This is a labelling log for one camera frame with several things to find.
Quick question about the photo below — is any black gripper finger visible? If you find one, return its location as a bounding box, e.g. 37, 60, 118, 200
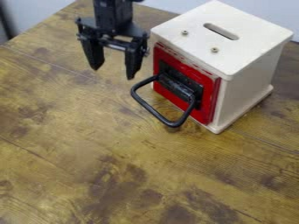
80, 39, 106, 71
126, 49, 144, 80

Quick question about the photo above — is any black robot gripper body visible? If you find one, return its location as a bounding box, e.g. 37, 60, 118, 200
75, 0, 148, 54

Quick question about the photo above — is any red wooden drawer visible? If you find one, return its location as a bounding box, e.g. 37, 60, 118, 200
154, 42, 220, 125

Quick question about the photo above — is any black metal drawer handle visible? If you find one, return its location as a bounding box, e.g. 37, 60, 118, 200
130, 73, 206, 129

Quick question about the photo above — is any white wooden box cabinet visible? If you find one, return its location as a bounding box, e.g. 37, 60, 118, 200
151, 0, 294, 134

